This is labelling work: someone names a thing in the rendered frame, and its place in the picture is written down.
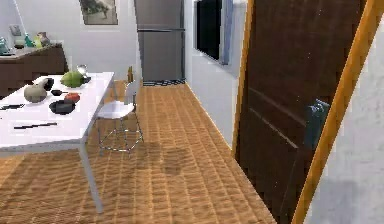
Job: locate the small black ladle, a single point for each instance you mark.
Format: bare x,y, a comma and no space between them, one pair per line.
58,92

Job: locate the black pan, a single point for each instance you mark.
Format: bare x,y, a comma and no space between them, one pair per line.
62,107

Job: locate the blue window curtain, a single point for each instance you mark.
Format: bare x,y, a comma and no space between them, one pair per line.
227,31

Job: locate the dark window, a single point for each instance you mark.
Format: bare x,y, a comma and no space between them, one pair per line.
209,28

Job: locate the dark brown cupboard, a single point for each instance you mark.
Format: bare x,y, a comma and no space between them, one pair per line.
31,68

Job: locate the white dining table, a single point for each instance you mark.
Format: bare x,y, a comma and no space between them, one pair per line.
83,110

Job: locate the green lettuce head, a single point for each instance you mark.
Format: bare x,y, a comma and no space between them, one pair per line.
71,79

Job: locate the dark brown room door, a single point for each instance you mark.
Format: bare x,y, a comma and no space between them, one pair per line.
286,100

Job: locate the framed wall picture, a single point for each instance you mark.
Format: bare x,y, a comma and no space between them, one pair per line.
99,11

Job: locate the black mug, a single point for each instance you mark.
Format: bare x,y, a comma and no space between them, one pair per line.
49,83

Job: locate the grey vase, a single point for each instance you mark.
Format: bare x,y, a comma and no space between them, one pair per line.
43,39

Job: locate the grey fridge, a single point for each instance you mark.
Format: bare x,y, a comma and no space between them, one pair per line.
161,40

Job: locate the red tomato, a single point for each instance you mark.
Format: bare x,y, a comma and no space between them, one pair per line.
72,97

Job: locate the black knife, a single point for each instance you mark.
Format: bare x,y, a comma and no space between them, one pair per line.
35,125

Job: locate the green bottle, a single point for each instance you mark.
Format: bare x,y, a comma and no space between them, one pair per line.
28,40

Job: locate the black spatula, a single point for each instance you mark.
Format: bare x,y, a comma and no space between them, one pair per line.
11,106

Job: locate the brown bottle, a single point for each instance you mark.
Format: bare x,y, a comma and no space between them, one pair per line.
130,75

